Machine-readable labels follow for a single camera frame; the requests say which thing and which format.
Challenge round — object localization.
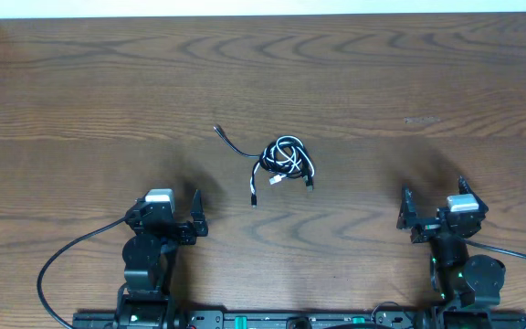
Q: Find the black usb cable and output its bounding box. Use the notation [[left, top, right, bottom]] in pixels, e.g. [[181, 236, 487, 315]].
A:
[[213, 124, 316, 208]]

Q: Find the white usb cable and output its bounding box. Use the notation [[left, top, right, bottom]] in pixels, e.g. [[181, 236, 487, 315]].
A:
[[248, 135, 315, 195]]

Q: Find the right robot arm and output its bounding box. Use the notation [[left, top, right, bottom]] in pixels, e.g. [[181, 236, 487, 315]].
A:
[[396, 177, 506, 328]]

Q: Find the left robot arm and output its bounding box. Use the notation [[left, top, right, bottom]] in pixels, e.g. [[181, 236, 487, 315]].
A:
[[111, 189, 208, 329]]

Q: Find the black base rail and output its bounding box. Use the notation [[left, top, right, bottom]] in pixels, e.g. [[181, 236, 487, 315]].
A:
[[72, 309, 526, 329]]

